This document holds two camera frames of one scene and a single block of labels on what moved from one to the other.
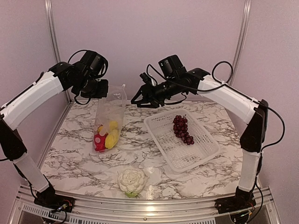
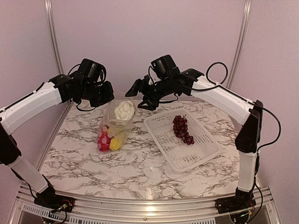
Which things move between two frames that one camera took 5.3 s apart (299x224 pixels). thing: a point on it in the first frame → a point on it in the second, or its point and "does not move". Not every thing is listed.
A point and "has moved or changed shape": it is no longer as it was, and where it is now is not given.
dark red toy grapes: (180, 129) does not move
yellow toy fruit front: (111, 139) has moved or changed shape
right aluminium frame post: (244, 26) does not move
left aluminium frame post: (50, 10) does not move
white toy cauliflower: (131, 182) → (124, 110)
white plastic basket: (180, 155) does not move
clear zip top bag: (109, 117) has moved or changed shape
